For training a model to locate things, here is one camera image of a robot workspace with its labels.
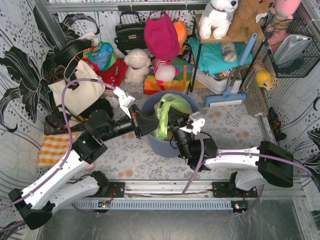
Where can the pink plush pig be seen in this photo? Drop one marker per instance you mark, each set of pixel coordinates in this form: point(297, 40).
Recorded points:
point(164, 71)

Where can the white plush lamb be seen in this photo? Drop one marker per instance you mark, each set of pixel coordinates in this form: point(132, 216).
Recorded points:
point(138, 63)

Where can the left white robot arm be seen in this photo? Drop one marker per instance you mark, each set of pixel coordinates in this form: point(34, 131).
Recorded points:
point(38, 202)

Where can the blue handled mop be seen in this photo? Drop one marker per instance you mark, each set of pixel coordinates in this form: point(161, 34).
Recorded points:
point(226, 98)

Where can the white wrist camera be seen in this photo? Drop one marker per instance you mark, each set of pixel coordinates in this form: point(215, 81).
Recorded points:
point(194, 123)
point(125, 100)

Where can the orange checked towel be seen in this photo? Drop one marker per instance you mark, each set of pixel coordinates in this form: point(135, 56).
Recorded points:
point(53, 148)

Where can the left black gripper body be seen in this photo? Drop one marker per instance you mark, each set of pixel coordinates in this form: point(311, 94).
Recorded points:
point(136, 121)

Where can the colourful scarf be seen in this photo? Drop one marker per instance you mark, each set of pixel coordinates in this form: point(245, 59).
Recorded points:
point(100, 57)

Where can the white plush dog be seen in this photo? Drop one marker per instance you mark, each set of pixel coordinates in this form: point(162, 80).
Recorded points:
point(216, 18)

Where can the brown leather bag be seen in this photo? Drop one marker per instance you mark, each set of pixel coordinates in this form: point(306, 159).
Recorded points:
point(55, 123)

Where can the yellow plush duck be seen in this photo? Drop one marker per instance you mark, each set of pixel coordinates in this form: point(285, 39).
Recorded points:
point(262, 75)

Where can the cream canvas tote bag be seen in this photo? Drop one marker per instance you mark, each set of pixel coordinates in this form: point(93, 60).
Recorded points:
point(80, 97)

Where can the green plastic trash bag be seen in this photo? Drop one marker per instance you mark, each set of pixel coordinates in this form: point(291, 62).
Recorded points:
point(162, 109)

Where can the brown plush bear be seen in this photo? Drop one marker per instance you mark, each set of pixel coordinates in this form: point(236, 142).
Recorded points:
point(248, 16)

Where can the teal folded cloth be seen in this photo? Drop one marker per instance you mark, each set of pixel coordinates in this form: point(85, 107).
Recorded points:
point(211, 58)

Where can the metal base rail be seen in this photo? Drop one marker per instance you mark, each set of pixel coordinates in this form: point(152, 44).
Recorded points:
point(153, 195)

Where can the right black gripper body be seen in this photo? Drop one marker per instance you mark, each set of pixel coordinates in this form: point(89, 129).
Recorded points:
point(176, 127)

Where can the red folded cloth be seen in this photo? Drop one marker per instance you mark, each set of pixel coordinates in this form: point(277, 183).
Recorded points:
point(115, 74)

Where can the silver foil pouch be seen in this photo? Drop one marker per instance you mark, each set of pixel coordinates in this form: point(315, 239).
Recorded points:
point(291, 48)

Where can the rainbow striped bag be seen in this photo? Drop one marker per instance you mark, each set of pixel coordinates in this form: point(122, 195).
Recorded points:
point(179, 83)

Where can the blue plastic trash bin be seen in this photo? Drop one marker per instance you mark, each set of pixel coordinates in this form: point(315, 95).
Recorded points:
point(163, 148)

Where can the pink glasses case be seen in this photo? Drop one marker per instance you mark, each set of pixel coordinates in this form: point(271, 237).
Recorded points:
point(90, 166)

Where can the magenta hanging cloth bag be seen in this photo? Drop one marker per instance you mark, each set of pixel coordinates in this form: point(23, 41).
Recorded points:
point(161, 38)

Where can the pink plush toy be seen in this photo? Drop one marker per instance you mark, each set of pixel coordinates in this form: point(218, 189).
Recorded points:
point(282, 11)

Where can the black wire basket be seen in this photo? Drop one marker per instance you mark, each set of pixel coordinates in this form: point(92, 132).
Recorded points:
point(308, 59)

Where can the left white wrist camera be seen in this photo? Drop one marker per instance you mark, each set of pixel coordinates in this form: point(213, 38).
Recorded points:
point(125, 100)

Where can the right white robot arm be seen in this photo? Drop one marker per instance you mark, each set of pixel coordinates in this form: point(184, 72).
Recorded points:
point(258, 165)

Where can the black leather handbag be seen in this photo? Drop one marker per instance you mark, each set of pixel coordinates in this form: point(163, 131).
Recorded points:
point(130, 36)

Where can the black curved hat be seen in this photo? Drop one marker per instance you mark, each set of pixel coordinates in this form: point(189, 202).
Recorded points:
point(63, 57)

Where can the orange plush toy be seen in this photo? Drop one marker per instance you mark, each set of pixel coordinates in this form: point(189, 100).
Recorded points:
point(181, 31)

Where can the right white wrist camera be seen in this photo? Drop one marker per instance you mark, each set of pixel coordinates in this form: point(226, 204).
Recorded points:
point(194, 123)

